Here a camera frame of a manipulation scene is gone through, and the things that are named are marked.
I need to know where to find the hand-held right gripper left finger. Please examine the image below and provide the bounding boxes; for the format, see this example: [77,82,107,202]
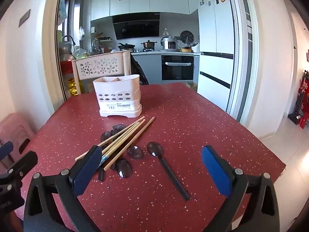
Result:
[23,145,103,232]

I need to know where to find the red container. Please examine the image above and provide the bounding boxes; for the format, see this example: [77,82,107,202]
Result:
[60,60,74,74]

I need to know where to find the white flower-cutout chair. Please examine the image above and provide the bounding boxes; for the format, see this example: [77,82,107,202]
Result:
[71,51,132,95]

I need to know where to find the white refrigerator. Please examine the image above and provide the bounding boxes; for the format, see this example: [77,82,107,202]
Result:
[197,0,236,112]

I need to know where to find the stacked metal pots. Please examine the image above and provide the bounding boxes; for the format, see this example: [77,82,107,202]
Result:
[58,41,77,62]

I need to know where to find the white sliding door frame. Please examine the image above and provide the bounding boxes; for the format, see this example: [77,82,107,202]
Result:
[227,0,261,126]

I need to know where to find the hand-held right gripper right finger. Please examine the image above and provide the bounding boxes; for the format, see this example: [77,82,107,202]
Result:
[201,145,287,232]

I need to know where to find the grey wall plate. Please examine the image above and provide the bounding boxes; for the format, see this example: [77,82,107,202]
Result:
[19,9,31,28]

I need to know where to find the black range hood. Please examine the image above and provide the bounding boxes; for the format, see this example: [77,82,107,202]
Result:
[111,12,161,40]

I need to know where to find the black built-in oven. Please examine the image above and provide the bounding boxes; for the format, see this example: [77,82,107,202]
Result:
[161,54,195,82]

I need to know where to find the red fire extinguisher stand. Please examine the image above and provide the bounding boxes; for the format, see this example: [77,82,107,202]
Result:
[288,70,309,129]

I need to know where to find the gold foil package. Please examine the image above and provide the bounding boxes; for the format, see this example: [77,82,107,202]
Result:
[67,77,81,96]

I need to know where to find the small black fan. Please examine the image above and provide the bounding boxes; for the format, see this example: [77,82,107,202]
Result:
[180,30,195,44]

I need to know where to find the steel cooking pot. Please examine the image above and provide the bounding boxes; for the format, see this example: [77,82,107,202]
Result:
[141,40,158,49]

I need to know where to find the silver pressure cooker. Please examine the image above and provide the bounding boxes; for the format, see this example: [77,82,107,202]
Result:
[160,36,180,52]

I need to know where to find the wooden chopstick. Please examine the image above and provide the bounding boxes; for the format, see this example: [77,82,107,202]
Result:
[104,117,155,171]
[75,116,146,162]
[101,119,146,155]
[101,121,141,162]
[104,119,150,166]

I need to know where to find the white upper cabinets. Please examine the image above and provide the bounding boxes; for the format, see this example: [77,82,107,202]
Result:
[90,0,201,22]

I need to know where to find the black jacket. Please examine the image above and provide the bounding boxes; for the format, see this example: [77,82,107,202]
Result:
[130,53,149,86]

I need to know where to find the black translucent plastic spoon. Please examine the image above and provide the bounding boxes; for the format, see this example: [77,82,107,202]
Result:
[110,124,126,171]
[146,141,191,201]
[117,158,133,179]
[127,145,145,160]
[98,130,113,182]

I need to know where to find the pink plastic stool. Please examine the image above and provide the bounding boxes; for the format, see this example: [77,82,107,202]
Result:
[0,112,36,172]

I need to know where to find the kitchen faucet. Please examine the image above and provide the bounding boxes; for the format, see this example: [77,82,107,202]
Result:
[62,35,76,47]

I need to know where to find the white plastic utensil holder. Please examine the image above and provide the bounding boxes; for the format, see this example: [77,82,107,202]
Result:
[93,74,143,118]

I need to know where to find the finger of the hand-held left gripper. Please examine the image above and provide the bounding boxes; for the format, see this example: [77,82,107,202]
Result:
[0,141,14,161]
[0,151,38,186]

